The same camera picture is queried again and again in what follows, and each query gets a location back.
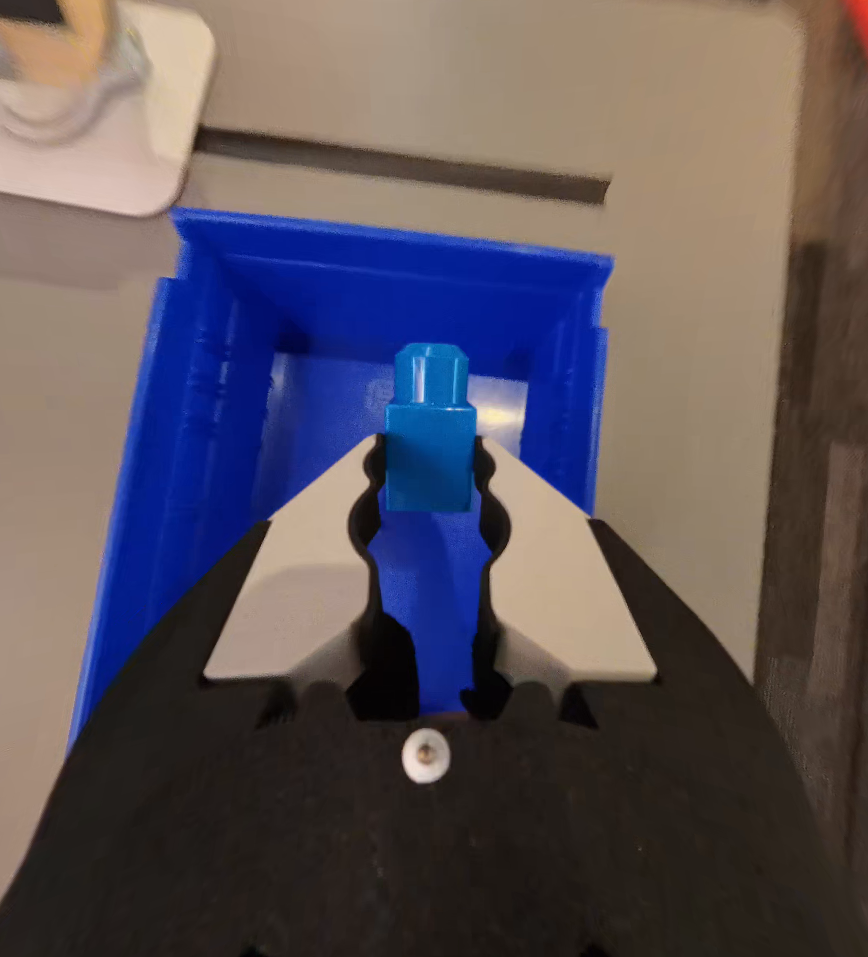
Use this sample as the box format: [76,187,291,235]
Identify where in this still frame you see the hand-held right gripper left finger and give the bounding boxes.
[202,434,420,722]

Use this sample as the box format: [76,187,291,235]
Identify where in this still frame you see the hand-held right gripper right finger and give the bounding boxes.
[460,436,659,722]

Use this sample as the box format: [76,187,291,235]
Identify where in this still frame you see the blue plastic block piece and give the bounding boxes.
[383,342,477,514]

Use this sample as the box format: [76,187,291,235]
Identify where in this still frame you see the blue plastic bin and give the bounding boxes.
[66,207,616,756]

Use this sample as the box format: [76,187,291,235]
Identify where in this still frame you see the dark table cable slot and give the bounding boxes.
[195,126,613,206]

